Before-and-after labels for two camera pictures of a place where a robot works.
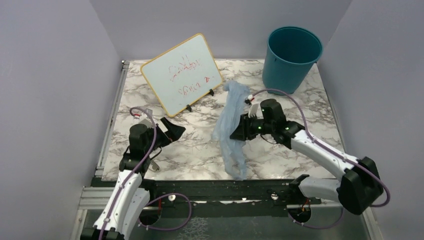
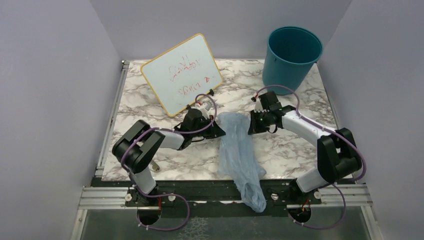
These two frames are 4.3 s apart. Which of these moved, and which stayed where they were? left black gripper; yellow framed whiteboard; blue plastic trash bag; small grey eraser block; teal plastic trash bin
Moved: left black gripper; blue plastic trash bag
Stayed: small grey eraser block; yellow framed whiteboard; teal plastic trash bin
